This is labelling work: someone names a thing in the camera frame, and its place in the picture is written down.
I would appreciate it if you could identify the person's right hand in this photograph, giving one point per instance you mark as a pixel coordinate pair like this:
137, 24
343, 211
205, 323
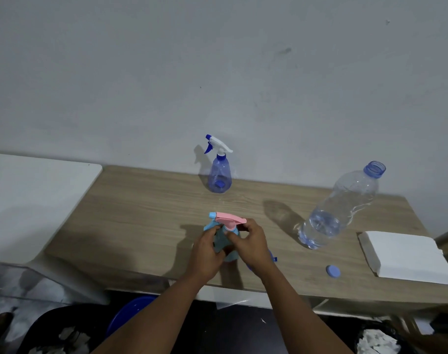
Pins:
254, 248

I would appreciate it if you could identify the person's right thumb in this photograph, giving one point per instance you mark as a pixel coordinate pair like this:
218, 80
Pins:
234, 235

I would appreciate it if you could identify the blue spray bottle white trigger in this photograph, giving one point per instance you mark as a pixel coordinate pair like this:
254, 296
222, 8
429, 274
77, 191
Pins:
219, 173

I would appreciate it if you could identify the clear plastic water bottle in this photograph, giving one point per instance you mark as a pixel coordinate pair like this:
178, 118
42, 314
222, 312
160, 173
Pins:
338, 210

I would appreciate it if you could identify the white side table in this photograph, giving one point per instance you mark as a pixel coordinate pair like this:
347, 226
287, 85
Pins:
32, 202

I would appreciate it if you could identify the person's left forearm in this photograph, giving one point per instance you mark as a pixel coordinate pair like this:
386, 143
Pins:
155, 320

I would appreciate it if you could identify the teal spray bottle pink trigger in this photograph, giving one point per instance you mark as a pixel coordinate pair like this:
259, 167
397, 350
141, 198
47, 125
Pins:
227, 218

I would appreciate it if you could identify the person's left thumb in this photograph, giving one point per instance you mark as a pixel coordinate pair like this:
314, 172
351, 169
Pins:
214, 232

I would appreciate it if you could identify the person's right forearm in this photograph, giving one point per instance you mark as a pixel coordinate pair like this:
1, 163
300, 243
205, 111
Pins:
297, 318

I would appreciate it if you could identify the blue bottle cap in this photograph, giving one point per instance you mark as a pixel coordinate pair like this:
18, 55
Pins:
333, 271

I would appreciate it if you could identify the white napkin stack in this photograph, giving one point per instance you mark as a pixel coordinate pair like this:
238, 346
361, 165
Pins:
406, 256

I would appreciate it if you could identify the black bag with white paper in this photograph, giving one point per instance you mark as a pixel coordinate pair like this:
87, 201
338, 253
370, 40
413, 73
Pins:
379, 341

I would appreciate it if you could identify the person's left hand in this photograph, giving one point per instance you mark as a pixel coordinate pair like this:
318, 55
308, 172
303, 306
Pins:
203, 259

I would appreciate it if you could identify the blue plastic funnel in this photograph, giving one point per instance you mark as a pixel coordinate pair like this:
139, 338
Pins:
273, 259

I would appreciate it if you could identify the black trash bag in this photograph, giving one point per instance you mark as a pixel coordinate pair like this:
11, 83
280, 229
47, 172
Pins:
61, 331

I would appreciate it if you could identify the blue plastic bucket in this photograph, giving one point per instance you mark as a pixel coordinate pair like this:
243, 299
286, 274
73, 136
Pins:
130, 311

